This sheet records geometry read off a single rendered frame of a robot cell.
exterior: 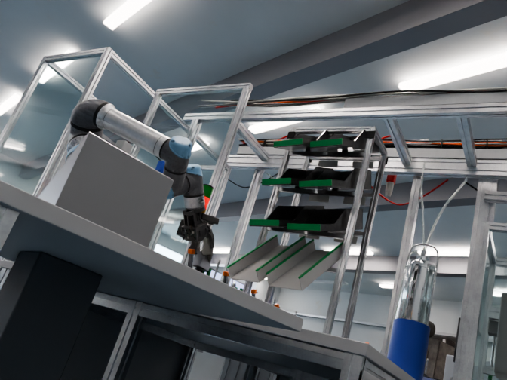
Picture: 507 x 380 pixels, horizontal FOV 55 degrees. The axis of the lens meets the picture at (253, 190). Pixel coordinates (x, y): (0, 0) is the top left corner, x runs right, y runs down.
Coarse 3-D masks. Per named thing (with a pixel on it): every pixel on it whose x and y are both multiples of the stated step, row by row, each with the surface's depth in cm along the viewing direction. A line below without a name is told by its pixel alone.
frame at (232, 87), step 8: (176, 88) 258; (184, 88) 255; (192, 88) 252; (200, 88) 250; (208, 88) 246; (216, 88) 243; (224, 88) 240; (232, 88) 238; (240, 88) 235; (152, 104) 262; (152, 112) 260; (144, 120) 258; (136, 152) 252
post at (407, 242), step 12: (420, 180) 272; (420, 192) 272; (408, 216) 265; (408, 228) 263; (408, 240) 259; (408, 252) 256; (396, 276) 253; (396, 288) 250; (396, 300) 248; (384, 336) 242; (384, 348) 240
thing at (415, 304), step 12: (408, 264) 221; (420, 264) 217; (432, 264) 217; (408, 276) 218; (420, 276) 215; (432, 276) 216; (408, 288) 215; (420, 288) 212; (432, 288) 215; (408, 300) 212; (420, 300) 210; (408, 312) 210; (420, 312) 209
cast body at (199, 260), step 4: (200, 252) 181; (196, 256) 180; (200, 256) 180; (204, 256) 179; (212, 256) 183; (196, 260) 178; (200, 260) 177; (204, 260) 179; (192, 264) 178; (196, 264) 177; (200, 264) 177; (204, 264) 179; (208, 264) 181; (204, 268) 179; (208, 268) 181
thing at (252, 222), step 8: (280, 208) 183; (288, 208) 187; (296, 208) 190; (304, 208) 173; (312, 208) 177; (320, 208) 180; (272, 216) 179; (280, 216) 183; (288, 216) 187; (296, 216) 190; (304, 216) 173; (256, 224) 168; (264, 224) 165; (272, 224) 163; (280, 224) 162
